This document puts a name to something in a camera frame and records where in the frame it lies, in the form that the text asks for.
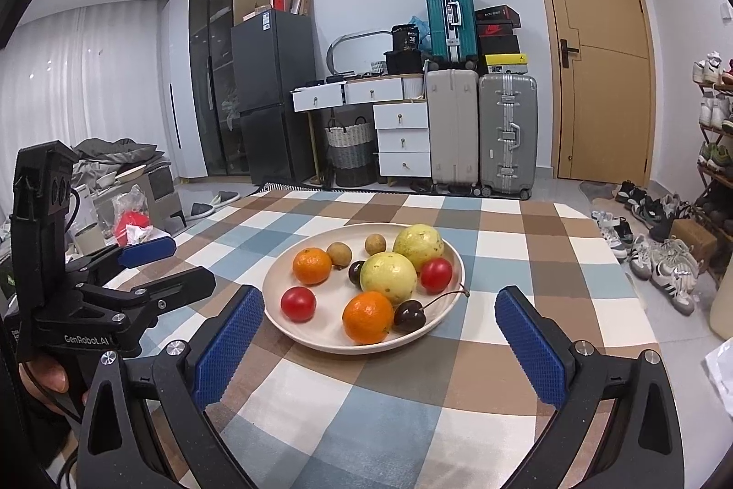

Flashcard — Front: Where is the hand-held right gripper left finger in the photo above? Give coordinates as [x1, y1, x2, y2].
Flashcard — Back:
[74, 284, 266, 489]

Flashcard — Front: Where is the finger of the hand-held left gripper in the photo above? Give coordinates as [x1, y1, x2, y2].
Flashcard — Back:
[65, 236, 176, 287]
[76, 264, 217, 313]

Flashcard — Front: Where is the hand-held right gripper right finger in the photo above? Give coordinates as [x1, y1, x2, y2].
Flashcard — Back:
[494, 284, 686, 489]

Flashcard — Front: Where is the cream round plate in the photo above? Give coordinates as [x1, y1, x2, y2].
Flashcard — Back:
[262, 224, 466, 355]

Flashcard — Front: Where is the orange mandarin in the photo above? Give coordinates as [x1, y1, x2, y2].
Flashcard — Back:
[342, 291, 396, 346]
[292, 247, 334, 286]

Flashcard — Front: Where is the red tomato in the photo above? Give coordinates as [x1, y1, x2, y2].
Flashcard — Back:
[420, 258, 454, 294]
[280, 286, 317, 323]

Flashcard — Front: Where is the dark cherry with stem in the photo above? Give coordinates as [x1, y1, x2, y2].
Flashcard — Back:
[393, 283, 470, 334]

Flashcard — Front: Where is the green guava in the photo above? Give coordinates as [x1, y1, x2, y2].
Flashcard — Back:
[393, 224, 446, 266]

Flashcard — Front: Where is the yellow guava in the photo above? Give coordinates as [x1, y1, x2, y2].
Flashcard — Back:
[360, 251, 419, 307]

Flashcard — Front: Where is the person's left forearm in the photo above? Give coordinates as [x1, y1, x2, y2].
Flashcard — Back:
[0, 391, 81, 489]

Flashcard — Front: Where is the person's left hand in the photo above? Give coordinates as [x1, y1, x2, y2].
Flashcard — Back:
[19, 355, 88, 417]

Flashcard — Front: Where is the plastic bag with red item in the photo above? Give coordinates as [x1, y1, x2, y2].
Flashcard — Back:
[111, 184, 174, 247]

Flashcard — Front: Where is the pair of grey slippers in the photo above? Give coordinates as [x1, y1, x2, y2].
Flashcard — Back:
[189, 190, 241, 220]

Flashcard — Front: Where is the grey clothes pile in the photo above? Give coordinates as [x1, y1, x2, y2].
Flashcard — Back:
[74, 137, 170, 176]

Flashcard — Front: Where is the checkered tablecloth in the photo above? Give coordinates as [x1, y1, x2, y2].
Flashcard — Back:
[103, 188, 665, 489]

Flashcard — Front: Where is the pile of shoes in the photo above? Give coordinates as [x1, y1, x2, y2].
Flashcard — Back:
[590, 180, 706, 316]

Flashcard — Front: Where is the white wardrobe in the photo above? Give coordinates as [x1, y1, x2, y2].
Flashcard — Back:
[160, 0, 208, 181]

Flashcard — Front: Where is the grey door mat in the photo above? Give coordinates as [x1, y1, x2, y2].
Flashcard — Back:
[578, 180, 617, 204]

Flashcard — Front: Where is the white curtain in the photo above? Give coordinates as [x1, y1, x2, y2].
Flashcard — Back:
[0, 4, 174, 238]

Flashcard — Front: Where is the dark glass cabinet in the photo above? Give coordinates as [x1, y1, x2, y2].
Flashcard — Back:
[189, 0, 254, 177]

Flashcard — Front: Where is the small cardboard box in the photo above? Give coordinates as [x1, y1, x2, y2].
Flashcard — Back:
[670, 218, 718, 267]

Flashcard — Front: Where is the dark grey refrigerator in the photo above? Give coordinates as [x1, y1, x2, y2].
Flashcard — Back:
[230, 9, 322, 186]

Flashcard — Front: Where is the silver suitcase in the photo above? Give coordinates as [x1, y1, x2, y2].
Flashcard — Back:
[478, 73, 539, 199]

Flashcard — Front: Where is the woven laundry basket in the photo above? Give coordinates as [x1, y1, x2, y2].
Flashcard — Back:
[325, 118, 376, 187]

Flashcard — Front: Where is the beige suitcase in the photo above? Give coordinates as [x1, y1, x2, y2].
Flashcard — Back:
[427, 68, 481, 195]

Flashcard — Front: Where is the white drawer desk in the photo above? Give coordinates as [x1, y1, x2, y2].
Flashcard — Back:
[291, 75, 432, 179]

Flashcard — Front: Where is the shoe rack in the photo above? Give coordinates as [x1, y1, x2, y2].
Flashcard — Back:
[692, 54, 733, 291]

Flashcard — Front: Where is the yellow shoe box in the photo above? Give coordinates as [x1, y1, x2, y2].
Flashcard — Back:
[484, 53, 529, 77]

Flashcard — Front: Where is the wooden door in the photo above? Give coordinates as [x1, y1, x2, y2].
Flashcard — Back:
[524, 0, 654, 184]

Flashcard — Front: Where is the black shoe box red logo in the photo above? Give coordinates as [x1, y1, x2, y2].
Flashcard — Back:
[475, 22, 520, 55]

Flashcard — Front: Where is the black bucket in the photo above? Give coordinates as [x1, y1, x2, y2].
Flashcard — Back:
[391, 24, 422, 55]

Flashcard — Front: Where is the teal suitcase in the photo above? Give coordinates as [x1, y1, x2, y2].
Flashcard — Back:
[424, 0, 478, 69]

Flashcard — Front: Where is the blue plastic bag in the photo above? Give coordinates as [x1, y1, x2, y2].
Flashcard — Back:
[408, 15, 430, 49]

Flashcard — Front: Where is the chrome oval frame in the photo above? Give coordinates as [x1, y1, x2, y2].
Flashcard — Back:
[326, 29, 391, 78]

